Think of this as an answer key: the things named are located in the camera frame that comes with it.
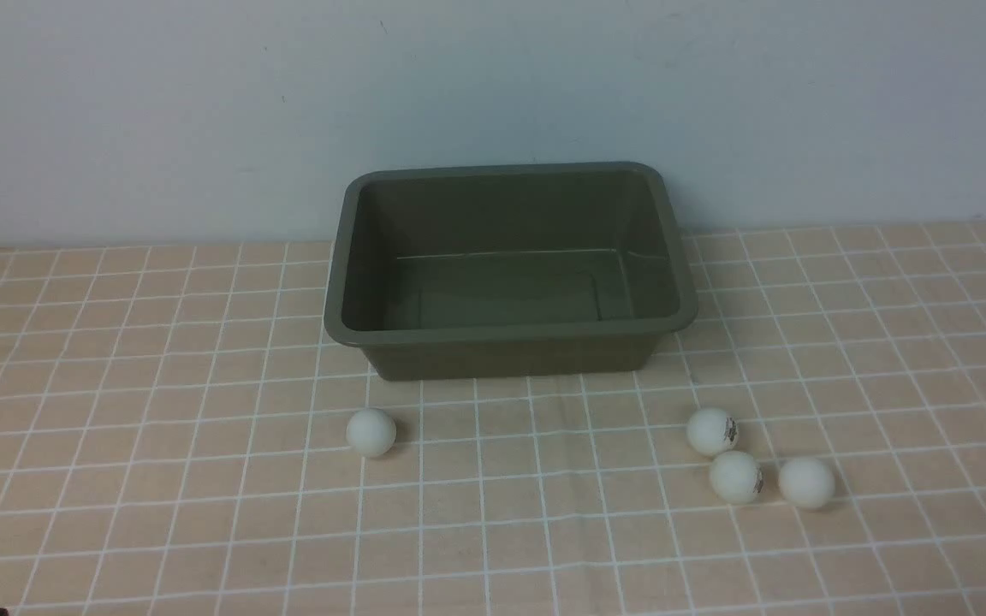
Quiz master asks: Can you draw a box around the beige checkered tablecloth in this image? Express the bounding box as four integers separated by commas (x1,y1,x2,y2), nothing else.
0,221,986,615

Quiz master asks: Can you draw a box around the white ping-pong ball with logo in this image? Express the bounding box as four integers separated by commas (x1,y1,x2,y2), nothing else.
686,408,740,459

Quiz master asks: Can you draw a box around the olive green plastic bin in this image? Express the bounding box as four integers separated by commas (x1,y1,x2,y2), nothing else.
324,163,699,382

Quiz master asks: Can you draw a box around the white ping-pong ball logo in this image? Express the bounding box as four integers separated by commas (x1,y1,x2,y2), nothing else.
709,451,764,506

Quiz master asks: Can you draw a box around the plain white ping-pong ball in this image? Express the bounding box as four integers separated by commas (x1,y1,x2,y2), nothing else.
778,457,836,510

